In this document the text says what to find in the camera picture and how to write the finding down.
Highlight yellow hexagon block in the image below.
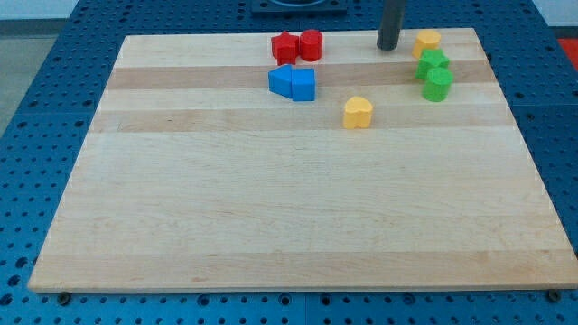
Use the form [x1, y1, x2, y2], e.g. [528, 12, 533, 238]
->
[412, 29, 442, 59]

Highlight wooden board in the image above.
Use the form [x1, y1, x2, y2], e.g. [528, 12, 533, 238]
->
[28, 28, 577, 293]

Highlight blue triangle block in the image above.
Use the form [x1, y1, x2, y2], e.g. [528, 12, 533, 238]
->
[267, 64, 293, 98]

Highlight blue house-shaped block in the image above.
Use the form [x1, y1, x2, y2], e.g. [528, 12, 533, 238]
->
[291, 69, 316, 101]

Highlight yellow heart block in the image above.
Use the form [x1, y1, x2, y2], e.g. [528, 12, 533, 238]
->
[342, 96, 374, 129]

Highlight red star block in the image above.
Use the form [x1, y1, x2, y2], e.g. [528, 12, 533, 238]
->
[271, 31, 299, 66]

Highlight red cylinder block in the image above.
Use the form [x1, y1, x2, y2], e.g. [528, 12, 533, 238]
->
[299, 29, 323, 61]

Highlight green cylinder block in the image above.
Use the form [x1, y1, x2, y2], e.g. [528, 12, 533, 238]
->
[422, 68, 453, 102]

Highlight green star block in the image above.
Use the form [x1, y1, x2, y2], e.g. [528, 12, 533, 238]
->
[415, 49, 450, 79]

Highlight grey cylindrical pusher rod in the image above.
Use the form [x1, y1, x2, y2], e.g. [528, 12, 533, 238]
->
[377, 0, 406, 51]

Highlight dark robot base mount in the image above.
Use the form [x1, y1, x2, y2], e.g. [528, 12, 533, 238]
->
[248, 0, 348, 15]

